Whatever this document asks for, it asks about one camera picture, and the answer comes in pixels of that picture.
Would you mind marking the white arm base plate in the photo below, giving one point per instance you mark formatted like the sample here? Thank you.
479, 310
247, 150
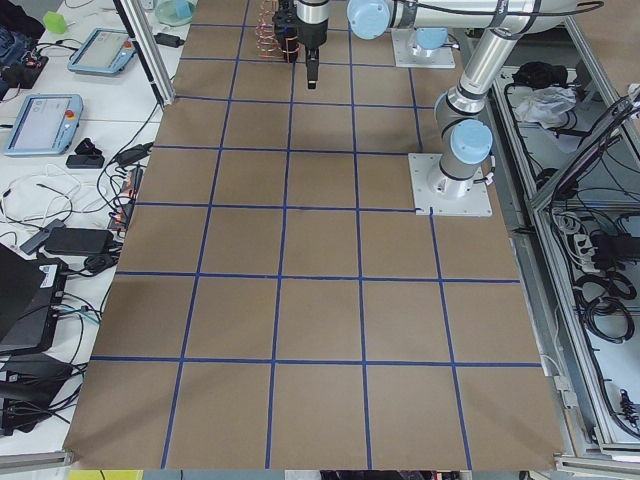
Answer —
407, 56
436, 194

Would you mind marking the blue teach pendant far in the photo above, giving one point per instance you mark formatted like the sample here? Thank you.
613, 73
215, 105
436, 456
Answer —
106, 52

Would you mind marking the green cube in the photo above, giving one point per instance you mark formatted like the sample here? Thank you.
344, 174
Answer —
54, 22

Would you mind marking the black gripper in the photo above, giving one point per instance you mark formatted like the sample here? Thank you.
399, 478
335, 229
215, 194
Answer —
312, 31

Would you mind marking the blue teach pendant near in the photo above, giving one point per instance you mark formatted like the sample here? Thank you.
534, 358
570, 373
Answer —
46, 125

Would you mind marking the green glass bowl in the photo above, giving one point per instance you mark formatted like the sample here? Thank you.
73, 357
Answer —
174, 12

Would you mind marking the black laptop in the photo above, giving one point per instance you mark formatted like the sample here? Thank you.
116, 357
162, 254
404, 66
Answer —
30, 292

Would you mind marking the crumpled white cloth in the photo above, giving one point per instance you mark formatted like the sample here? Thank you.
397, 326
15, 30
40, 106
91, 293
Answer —
549, 107

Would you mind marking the copper wire wine basket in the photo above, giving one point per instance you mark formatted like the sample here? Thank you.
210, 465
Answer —
273, 19

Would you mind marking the black power adapter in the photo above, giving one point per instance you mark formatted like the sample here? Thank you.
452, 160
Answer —
168, 40

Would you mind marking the aluminium frame post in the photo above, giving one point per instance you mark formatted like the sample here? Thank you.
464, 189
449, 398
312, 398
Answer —
140, 32

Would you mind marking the blue teach pendant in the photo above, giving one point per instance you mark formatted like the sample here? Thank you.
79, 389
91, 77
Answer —
106, 52
46, 125

